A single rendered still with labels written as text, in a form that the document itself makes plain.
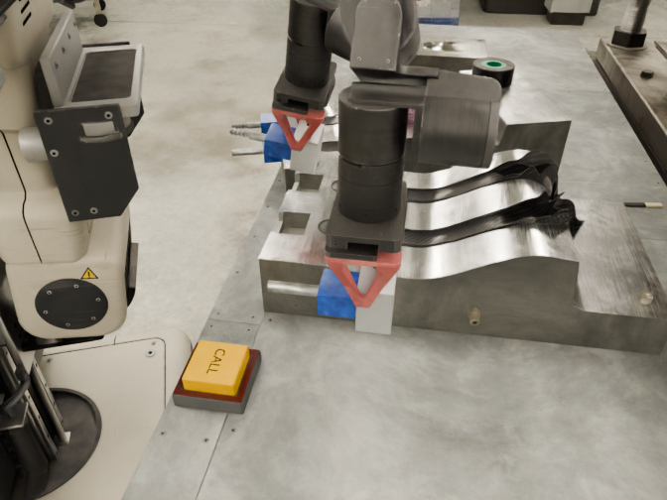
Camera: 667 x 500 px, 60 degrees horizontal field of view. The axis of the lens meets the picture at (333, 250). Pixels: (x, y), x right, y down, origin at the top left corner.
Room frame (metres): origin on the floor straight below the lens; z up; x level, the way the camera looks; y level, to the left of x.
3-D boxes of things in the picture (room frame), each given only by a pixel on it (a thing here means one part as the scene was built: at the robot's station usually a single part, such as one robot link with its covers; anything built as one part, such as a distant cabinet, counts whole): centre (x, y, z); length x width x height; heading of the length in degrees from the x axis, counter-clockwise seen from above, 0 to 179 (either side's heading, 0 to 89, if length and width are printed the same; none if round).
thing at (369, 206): (0.44, -0.03, 1.06); 0.10 x 0.07 x 0.07; 171
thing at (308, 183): (0.75, 0.04, 0.87); 0.05 x 0.05 x 0.04; 81
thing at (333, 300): (0.44, 0.00, 0.94); 0.13 x 0.05 x 0.05; 81
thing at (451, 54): (1.45, -0.28, 0.84); 0.20 x 0.15 x 0.07; 81
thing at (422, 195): (0.66, -0.16, 0.92); 0.35 x 0.16 x 0.09; 81
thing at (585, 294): (0.65, -0.17, 0.87); 0.50 x 0.26 x 0.14; 81
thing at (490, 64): (1.10, -0.31, 0.93); 0.08 x 0.08 x 0.04
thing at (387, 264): (0.43, -0.03, 0.99); 0.07 x 0.07 x 0.09; 81
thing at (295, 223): (0.64, 0.06, 0.87); 0.05 x 0.05 x 0.04; 81
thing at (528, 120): (1.02, -0.15, 0.86); 0.50 x 0.26 x 0.11; 98
